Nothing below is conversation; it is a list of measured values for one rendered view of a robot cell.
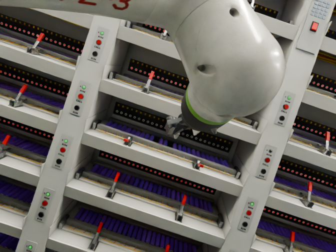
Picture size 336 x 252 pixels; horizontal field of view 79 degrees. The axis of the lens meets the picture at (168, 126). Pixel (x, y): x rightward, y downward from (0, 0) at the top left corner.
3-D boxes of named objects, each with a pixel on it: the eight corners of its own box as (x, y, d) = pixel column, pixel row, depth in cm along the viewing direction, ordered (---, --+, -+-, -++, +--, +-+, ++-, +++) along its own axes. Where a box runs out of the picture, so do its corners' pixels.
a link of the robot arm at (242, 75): (233, 116, 18) (330, 76, 20) (176, 3, 20) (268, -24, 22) (197, 141, 32) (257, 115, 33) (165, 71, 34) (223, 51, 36)
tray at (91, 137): (238, 197, 74) (249, 175, 72) (80, 143, 74) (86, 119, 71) (227, 170, 94) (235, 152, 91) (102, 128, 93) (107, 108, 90)
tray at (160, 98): (256, 145, 74) (274, 109, 70) (98, 90, 74) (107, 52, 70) (241, 129, 94) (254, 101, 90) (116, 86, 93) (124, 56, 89)
